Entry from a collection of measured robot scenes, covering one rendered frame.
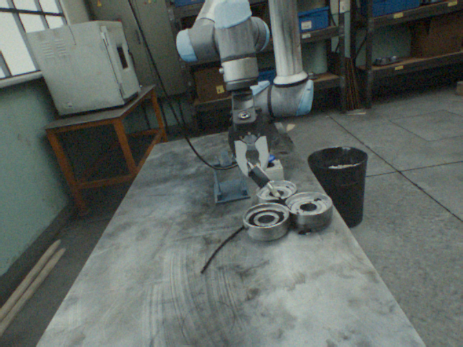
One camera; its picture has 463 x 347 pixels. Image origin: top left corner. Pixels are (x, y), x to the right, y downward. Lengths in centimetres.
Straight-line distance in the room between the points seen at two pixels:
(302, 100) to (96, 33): 202
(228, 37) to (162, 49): 381
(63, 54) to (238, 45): 238
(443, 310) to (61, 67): 284
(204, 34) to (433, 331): 140
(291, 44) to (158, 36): 345
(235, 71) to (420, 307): 137
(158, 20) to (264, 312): 416
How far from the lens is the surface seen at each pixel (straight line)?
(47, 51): 305
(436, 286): 188
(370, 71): 448
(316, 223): 77
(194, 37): 87
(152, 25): 454
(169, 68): 453
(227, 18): 73
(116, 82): 291
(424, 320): 173
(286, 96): 119
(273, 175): 98
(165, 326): 63
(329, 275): 66
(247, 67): 72
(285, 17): 116
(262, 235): 73
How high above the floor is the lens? 124
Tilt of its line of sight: 24 degrees down
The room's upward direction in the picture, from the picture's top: 11 degrees counter-clockwise
